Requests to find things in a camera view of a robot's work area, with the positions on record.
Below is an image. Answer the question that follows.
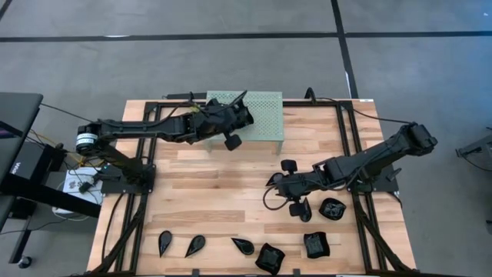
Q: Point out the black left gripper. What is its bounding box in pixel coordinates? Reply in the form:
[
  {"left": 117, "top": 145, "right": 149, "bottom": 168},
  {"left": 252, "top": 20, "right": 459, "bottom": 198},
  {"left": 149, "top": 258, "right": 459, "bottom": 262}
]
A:
[{"left": 190, "top": 98, "right": 243, "bottom": 152}]

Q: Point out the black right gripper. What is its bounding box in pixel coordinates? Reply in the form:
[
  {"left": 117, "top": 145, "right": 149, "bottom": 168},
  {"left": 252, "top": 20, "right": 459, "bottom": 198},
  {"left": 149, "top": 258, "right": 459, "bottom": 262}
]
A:
[{"left": 274, "top": 159, "right": 327, "bottom": 217}]

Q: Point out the black teardrop mini plate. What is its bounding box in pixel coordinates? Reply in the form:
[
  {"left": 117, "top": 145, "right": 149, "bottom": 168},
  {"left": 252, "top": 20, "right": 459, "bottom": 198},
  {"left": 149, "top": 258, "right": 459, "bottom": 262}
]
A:
[
  {"left": 265, "top": 172, "right": 285, "bottom": 189},
  {"left": 184, "top": 234, "right": 207, "bottom": 259},
  {"left": 231, "top": 237, "right": 255, "bottom": 256},
  {"left": 158, "top": 230, "right": 173, "bottom": 259},
  {"left": 301, "top": 196, "right": 313, "bottom": 223}
]

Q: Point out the green perforated metal shelf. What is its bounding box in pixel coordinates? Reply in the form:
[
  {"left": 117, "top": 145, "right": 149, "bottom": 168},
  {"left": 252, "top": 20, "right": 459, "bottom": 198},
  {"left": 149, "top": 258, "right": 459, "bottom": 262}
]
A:
[{"left": 201, "top": 90, "right": 285, "bottom": 156}]

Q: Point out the black power strip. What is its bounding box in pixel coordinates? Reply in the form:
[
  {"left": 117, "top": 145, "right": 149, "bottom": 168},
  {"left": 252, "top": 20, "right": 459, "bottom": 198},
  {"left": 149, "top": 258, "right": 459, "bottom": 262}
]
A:
[{"left": 165, "top": 92, "right": 208, "bottom": 100}]

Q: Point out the white power box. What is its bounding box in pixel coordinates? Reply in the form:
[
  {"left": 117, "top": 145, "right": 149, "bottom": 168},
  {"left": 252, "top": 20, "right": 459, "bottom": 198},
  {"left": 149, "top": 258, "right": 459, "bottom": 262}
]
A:
[{"left": 61, "top": 167, "right": 104, "bottom": 201}]

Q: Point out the black computer case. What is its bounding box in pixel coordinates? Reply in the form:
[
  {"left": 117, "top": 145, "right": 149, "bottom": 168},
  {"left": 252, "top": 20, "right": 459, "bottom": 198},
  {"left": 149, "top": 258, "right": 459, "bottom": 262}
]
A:
[{"left": 8, "top": 141, "right": 66, "bottom": 182}]

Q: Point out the black desk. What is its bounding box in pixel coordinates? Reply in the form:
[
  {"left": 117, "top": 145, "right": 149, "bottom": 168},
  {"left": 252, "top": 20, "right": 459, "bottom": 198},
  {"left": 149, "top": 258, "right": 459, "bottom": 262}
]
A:
[{"left": 0, "top": 92, "right": 103, "bottom": 270}]

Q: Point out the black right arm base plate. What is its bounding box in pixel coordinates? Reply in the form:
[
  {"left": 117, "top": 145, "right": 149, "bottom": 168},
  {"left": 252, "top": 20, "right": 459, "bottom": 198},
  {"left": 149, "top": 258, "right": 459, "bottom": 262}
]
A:
[{"left": 345, "top": 163, "right": 400, "bottom": 193}]

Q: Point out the black floor cable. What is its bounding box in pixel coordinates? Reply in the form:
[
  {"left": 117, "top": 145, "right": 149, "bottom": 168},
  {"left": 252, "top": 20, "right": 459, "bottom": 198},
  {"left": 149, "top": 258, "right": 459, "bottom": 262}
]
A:
[
  {"left": 318, "top": 96, "right": 414, "bottom": 125},
  {"left": 40, "top": 102, "right": 97, "bottom": 124}
]

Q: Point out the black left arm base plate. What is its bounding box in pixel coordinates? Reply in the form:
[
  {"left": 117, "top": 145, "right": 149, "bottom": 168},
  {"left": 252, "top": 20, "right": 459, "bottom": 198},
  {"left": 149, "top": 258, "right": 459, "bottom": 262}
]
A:
[{"left": 100, "top": 163, "right": 157, "bottom": 195}]

